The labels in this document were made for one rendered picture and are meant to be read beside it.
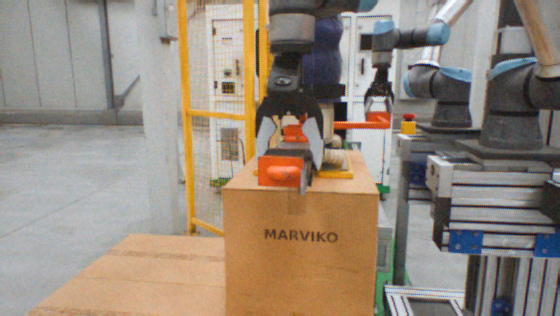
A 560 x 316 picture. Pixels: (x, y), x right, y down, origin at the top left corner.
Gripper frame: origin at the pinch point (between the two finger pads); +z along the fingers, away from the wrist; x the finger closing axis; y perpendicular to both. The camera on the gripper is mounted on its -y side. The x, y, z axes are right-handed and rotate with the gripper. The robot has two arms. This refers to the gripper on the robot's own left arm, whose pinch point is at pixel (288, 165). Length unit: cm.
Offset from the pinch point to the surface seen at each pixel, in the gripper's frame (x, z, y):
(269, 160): 2.7, -1.7, -4.0
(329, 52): -6, -23, 53
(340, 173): -10.4, 11.2, 43.4
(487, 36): -167, -60, 377
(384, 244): -32, 54, 96
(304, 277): -1.4, 36.7, 30.3
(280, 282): 5.0, 38.7, 30.4
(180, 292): 39, 53, 45
